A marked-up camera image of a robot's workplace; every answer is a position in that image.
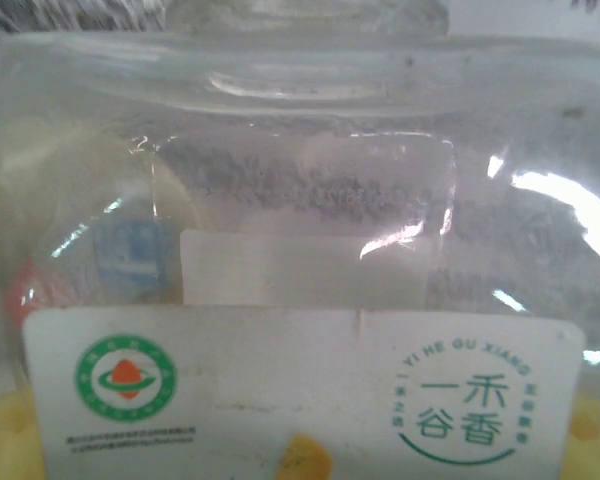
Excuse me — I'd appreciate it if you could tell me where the clear jar white label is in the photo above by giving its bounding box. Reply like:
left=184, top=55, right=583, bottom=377
left=0, top=0, right=600, bottom=480

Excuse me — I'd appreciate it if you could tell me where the blue label plastic bottle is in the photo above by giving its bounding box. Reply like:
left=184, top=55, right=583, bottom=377
left=90, top=218, right=164, bottom=299

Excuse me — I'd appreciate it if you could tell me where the red label plastic bottle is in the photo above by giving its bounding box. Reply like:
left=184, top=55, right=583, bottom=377
left=5, top=258, right=79, bottom=326

